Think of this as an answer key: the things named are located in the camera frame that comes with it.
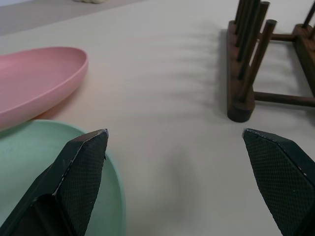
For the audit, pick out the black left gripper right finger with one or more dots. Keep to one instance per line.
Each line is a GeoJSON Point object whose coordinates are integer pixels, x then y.
{"type": "Point", "coordinates": [278, 177]}

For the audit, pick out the green plastic plate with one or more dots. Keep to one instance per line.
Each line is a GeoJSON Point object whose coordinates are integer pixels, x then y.
{"type": "Point", "coordinates": [29, 147]}

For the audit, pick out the pink plastic plate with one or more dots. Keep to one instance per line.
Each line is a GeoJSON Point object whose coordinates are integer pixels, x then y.
{"type": "Point", "coordinates": [32, 78]}

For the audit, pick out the brown wooden dish rack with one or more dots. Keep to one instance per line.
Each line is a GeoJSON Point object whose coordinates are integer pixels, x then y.
{"type": "Point", "coordinates": [240, 93]}

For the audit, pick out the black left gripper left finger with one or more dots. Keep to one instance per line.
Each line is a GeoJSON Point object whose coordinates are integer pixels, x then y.
{"type": "Point", "coordinates": [73, 182]}

